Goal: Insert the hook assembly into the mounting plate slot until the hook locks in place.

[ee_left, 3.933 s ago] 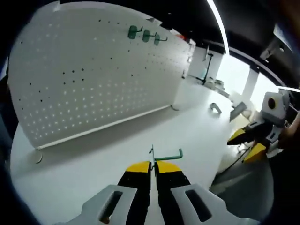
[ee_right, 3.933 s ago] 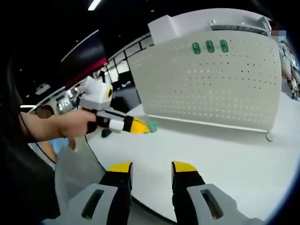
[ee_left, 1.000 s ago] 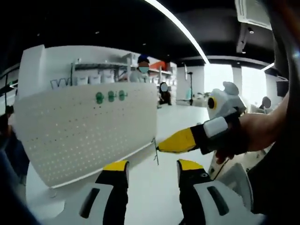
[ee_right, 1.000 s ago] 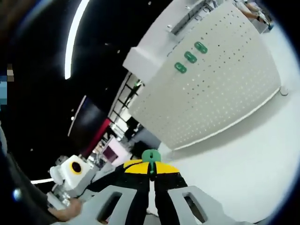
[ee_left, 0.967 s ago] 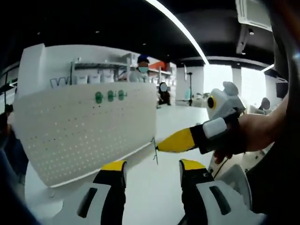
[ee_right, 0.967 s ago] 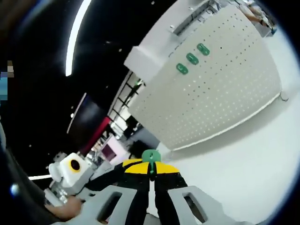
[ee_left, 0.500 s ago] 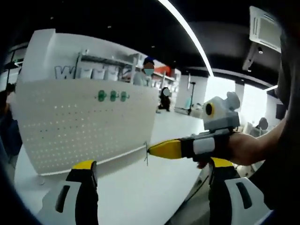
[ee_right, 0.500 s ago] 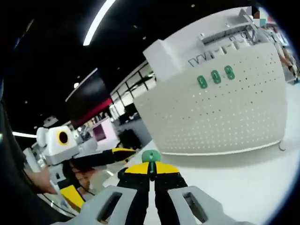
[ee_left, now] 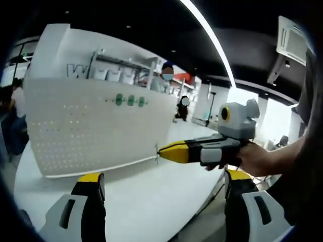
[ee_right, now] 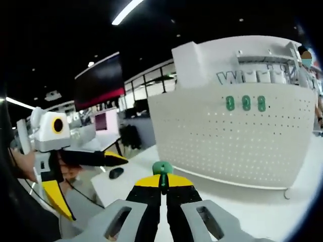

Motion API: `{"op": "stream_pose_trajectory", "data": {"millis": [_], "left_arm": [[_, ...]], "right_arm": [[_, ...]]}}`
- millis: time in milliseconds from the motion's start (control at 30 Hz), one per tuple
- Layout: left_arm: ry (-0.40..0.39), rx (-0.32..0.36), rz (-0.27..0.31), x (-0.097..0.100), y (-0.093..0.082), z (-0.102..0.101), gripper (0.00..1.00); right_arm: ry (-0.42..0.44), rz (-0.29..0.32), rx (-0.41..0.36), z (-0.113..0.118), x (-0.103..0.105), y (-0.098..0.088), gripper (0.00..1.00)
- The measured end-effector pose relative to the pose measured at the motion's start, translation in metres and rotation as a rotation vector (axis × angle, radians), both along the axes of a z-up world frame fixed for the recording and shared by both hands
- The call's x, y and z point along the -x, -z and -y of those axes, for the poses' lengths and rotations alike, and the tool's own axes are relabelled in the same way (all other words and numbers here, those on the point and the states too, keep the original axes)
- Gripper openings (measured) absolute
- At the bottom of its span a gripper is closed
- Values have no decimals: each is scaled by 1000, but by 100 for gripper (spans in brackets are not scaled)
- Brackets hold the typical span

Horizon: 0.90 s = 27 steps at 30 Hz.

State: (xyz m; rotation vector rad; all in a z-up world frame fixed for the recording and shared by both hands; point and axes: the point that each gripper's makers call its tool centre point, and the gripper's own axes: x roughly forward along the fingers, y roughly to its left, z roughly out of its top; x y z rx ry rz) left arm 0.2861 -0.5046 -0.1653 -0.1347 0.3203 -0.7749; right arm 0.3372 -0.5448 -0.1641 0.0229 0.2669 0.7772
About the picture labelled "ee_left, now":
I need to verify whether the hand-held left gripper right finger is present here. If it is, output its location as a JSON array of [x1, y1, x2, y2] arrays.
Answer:
[[224, 169, 295, 242]]

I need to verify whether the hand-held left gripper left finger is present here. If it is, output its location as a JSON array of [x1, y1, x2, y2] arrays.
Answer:
[[39, 172, 106, 242]]

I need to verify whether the white perforated mounting plate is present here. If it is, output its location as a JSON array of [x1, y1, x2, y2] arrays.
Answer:
[[23, 78, 177, 179]]

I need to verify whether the person's right hand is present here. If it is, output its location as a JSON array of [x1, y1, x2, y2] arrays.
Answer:
[[205, 142, 268, 177]]

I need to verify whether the black kick scooter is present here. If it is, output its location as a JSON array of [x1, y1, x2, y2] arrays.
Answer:
[[193, 91, 219, 127]]

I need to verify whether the person's dark shirt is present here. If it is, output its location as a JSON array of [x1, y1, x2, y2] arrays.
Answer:
[[252, 47, 323, 229]]

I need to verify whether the curved ceiling light strip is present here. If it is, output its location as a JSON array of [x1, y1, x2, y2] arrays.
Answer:
[[180, 0, 238, 89]]

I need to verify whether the white ceiling air vent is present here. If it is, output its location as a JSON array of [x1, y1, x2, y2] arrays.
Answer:
[[276, 15, 314, 64]]

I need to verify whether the metal shelf rack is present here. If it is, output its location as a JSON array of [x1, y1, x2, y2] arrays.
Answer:
[[90, 48, 157, 84]]

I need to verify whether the white display wall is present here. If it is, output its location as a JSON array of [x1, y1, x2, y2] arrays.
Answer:
[[34, 23, 163, 84]]

